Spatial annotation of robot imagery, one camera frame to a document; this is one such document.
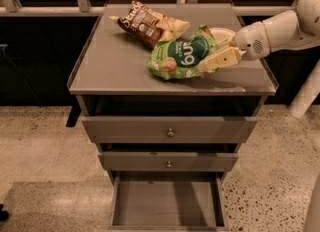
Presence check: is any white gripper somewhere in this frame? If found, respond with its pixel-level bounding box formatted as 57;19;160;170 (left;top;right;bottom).
198;22;270;73

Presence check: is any green rice chip bag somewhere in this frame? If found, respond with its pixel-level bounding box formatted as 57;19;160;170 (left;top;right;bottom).
146;25;216;80

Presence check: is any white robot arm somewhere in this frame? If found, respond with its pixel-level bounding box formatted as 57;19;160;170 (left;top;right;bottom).
198;0;320;73

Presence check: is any brown yellow chip bag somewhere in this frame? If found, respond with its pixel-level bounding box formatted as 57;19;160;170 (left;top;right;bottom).
109;1;190;49

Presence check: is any grey drawer cabinet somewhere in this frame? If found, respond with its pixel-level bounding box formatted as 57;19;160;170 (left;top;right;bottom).
68;4;277;178

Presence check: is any grey middle drawer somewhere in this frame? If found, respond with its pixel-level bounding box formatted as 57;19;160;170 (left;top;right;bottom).
98;152;239;172

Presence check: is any grey drawer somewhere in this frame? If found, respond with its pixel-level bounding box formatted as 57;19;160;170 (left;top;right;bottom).
109;175;230;232
82;116;257;144
98;152;239;172

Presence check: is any grey top drawer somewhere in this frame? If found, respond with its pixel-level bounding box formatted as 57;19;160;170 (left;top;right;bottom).
82;116;257;144

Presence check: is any grey bottom drawer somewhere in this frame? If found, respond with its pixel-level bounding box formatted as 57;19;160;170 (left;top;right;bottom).
109;175;230;232

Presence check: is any white paper bowl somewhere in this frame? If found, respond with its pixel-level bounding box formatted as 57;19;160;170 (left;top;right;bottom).
210;28;236;43

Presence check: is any round metal top knob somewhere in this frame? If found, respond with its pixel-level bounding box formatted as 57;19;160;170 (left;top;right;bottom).
167;128;175;138

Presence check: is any black shoe tip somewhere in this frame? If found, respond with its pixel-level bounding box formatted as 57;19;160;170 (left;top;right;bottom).
0;204;9;221

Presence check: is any white cylindrical robot post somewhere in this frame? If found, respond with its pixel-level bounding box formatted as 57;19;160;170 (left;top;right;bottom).
288;59;320;118

